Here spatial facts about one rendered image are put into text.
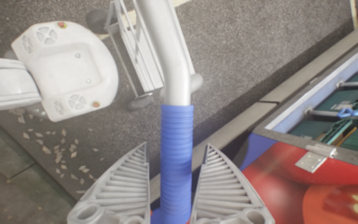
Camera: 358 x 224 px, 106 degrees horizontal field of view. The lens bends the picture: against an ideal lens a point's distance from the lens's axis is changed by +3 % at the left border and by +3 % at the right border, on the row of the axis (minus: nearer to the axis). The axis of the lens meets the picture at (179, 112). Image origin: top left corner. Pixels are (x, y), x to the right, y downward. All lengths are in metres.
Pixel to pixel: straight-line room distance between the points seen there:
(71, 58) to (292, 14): 2.55
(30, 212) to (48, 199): 0.14
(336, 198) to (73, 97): 1.31
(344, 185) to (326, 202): 0.10
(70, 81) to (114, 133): 0.57
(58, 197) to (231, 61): 2.11
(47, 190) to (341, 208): 1.74
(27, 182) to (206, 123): 1.63
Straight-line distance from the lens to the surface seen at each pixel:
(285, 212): 0.74
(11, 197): 1.74
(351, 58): 2.01
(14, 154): 1.59
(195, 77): 0.23
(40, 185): 1.64
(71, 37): 1.09
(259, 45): 2.10
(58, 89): 1.15
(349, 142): 1.26
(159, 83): 1.37
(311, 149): 0.91
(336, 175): 0.84
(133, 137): 1.41
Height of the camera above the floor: 1.35
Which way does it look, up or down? 71 degrees down
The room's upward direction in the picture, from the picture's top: 110 degrees clockwise
